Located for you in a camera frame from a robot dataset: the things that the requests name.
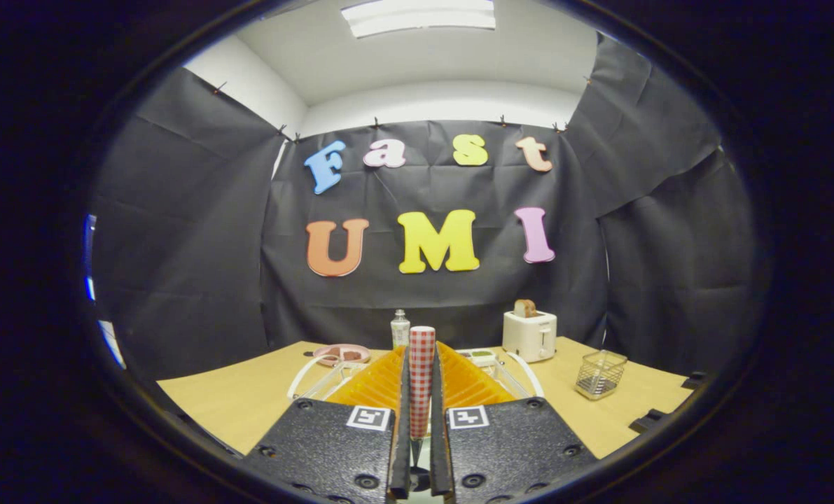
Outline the black backdrop cloth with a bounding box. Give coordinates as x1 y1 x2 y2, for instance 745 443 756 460
89 31 764 382

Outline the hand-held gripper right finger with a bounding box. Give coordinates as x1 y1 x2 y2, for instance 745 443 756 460
429 341 599 504

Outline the white toaster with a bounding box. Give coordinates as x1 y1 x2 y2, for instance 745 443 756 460
502 310 558 363

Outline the white wire dish rack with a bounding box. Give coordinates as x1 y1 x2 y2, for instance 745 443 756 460
287 348 545 401

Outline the pink plate with food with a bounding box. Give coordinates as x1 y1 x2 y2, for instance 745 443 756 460
313 344 372 367

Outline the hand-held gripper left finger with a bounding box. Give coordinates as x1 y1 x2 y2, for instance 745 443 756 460
240 345 412 504

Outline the checked-handle metal spoon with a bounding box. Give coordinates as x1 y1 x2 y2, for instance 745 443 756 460
408 325 436 492

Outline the ceiling light panel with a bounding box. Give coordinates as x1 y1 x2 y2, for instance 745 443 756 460
341 0 496 38

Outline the metal wire basket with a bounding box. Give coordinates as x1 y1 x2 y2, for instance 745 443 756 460
575 350 628 401

